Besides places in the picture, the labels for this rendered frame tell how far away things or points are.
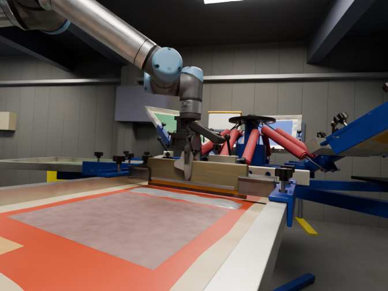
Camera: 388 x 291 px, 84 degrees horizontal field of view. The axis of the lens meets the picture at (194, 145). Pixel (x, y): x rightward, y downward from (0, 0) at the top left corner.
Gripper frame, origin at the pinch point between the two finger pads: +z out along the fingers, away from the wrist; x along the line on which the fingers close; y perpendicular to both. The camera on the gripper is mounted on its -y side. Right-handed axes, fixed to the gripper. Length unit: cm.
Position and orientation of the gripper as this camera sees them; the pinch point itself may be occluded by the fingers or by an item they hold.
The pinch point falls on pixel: (192, 175)
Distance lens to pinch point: 71.5
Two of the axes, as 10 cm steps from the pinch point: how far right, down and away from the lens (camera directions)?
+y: -8.9, -0.4, 4.5
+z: -0.5, 10.0, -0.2
